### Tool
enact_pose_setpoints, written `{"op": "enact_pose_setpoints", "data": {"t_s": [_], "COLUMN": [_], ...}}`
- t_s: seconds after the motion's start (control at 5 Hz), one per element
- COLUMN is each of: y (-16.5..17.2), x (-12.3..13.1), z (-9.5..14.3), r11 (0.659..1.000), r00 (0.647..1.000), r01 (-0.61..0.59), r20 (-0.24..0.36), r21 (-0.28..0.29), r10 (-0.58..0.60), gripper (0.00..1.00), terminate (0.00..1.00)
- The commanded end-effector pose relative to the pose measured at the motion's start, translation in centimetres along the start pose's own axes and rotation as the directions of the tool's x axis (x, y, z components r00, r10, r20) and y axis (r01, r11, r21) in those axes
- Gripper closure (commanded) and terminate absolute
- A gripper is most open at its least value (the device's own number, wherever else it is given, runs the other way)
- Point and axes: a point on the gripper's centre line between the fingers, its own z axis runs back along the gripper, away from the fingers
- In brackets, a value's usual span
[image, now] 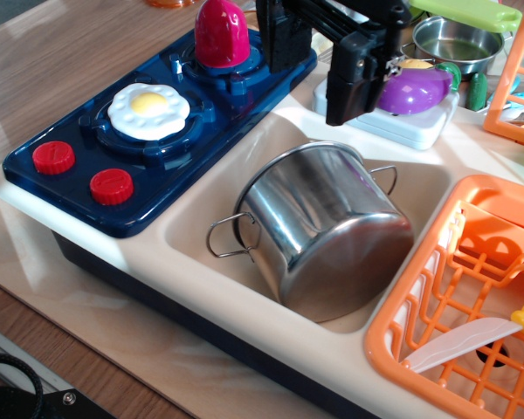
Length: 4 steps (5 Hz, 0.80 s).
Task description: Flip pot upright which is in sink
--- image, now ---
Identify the blue toy stove top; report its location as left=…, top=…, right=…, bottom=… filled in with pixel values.
left=3, top=31, right=316, bottom=238

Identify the small steel pan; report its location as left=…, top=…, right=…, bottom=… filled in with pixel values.
left=401, top=16, right=506, bottom=79

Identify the orange toy lid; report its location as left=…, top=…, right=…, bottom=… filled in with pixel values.
left=145, top=0, right=197, bottom=9

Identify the white toy faucet base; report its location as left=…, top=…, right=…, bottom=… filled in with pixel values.
left=311, top=78, right=460, bottom=151

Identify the cream toy sink unit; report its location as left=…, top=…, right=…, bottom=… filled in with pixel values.
left=0, top=56, right=524, bottom=419

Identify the magenta toy dome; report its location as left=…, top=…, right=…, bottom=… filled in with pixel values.
left=194, top=0, right=250, bottom=69

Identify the green toy cutting board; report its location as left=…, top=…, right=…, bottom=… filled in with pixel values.
left=409, top=0, right=522, bottom=33

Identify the orange dish rack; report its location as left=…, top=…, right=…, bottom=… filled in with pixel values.
left=365, top=175, right=524, bottom=418

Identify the purple toy eggplant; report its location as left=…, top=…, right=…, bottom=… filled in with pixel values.
left=377, top=62, right=462, bottom=115

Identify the black cable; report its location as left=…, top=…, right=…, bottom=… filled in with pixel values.
left=0, top=352, right=45, bottom=419

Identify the white toy knife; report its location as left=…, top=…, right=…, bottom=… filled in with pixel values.
left=402, top=317, right=524, bottom=374

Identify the red stove knob left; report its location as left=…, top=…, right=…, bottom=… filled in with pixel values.
left=31, top=141, right=76, bottom=175

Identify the stainless steel pot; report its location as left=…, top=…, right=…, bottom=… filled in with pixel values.
left=228, top=141, right=414, bottom=322

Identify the green toy cucumber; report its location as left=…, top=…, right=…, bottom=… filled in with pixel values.
left=465, top=72, right=488, bottom=112

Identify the toy fried egg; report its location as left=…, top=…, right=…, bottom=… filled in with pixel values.
left=107, top=83, right=190, bottom=141

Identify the black metal bracket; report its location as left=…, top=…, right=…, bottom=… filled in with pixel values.
left=25, top=388, right=117, bottom=419

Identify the red stove knob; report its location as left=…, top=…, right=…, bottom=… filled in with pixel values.
left=89, top=168, right=134, bottom=206
left=31, top=141, right=76, bottom=175

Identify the red stove knob right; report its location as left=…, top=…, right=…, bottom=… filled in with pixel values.
left=89, top=168, right=134, bottom=206

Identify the orange basket frame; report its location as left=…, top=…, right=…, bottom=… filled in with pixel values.
left=482, top=0, right=524, bottom=148

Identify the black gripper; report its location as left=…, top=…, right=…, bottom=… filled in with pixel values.
left=256, top=0, right=411, bottom=126

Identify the light blue toy utensil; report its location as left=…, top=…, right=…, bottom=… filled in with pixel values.
left=487, top=92, right=524, bottom=113

